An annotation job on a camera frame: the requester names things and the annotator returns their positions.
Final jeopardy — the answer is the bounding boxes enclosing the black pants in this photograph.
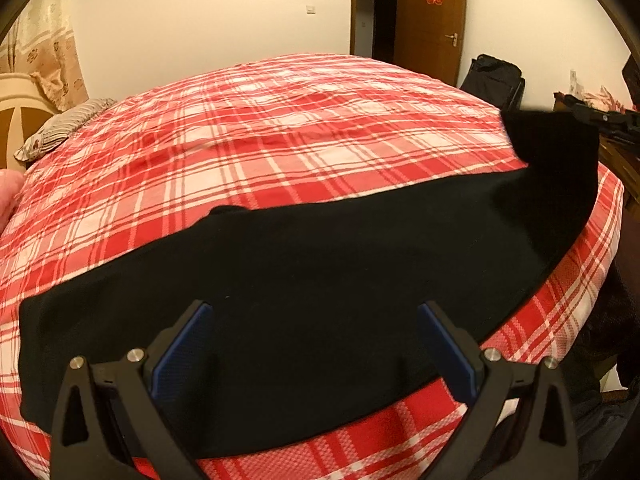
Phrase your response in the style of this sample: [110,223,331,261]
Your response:
[18,110,599,458]

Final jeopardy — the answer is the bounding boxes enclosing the brown wooden dresser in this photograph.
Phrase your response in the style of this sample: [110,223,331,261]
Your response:
[553,92,639,285]

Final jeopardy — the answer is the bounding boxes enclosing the clutter on dresser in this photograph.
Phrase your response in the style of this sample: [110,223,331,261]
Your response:
[570,70,625,113]

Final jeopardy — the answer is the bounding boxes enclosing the black bag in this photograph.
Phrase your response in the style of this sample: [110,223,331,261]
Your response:
[460,54,526,110]

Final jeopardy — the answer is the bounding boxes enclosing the brown wooden door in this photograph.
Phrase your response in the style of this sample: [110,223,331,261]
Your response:
[394,0,466,86]

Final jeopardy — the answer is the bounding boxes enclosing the pink quilt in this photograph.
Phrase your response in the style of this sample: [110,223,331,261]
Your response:
[0,169,25,232]

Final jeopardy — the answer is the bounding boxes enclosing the striped floral pillow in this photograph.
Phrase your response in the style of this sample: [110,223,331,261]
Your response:
[13,98,117,165]

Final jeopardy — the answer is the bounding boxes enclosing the cream brown headboard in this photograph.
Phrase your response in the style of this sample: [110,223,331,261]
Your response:
[0,73,58,172]

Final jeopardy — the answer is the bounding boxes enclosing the red plaid bed sheet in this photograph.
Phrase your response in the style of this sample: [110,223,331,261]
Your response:
[1,54,624,479]

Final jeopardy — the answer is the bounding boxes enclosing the beige floral curtain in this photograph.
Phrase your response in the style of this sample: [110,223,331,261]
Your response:
[1,0,88,112]

